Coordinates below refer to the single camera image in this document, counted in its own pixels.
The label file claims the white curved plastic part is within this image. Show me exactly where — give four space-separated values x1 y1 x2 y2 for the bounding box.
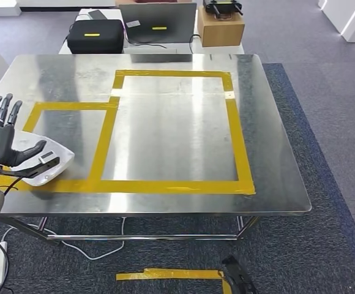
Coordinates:
0 129 76 188

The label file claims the steel workbench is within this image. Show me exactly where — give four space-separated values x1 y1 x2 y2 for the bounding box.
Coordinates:
0 53 313 244

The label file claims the white table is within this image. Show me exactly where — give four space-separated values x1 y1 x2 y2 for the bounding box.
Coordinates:
57 9 245 56

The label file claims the cardboard box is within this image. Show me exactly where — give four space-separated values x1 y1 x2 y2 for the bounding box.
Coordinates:
197 6 246 48

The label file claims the grey laptop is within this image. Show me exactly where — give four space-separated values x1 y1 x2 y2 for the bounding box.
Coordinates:
119 2 197 53

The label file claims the black case with yellow label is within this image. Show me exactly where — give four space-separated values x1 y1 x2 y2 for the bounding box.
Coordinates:
67 19 125 55

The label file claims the black router with antennas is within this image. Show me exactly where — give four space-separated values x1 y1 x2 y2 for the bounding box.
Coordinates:
202 0 244 19

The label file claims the dark phone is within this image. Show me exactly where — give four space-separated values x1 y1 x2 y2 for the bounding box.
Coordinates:
88 9 108 21

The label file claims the white lit plinth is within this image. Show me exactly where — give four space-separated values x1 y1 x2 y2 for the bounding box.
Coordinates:
317 0 355 43

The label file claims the white power cable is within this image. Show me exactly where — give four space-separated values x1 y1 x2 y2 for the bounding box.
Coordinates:
0 216 126 262

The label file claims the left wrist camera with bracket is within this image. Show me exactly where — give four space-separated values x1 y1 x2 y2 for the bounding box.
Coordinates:
0 151 61 179

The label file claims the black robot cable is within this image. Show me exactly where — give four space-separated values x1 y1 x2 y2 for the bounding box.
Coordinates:
0 175 24 294

